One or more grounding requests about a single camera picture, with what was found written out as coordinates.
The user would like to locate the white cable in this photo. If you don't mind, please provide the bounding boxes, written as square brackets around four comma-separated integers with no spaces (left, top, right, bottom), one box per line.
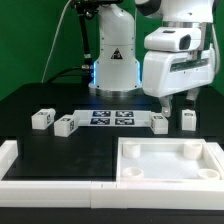
[40,0,74,84]

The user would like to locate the black cable bundle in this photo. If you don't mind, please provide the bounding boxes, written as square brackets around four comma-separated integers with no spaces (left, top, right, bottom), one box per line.
[44,0,101,84]

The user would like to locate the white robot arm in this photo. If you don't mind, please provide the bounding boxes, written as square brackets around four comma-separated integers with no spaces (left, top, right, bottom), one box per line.
[89,0,220,117]

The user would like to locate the white base tag plate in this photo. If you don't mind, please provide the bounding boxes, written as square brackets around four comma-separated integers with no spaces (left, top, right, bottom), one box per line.
[74,110,150,127]

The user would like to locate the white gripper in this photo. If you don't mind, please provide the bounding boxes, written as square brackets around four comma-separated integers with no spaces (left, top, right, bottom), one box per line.
[142,27,216,117]

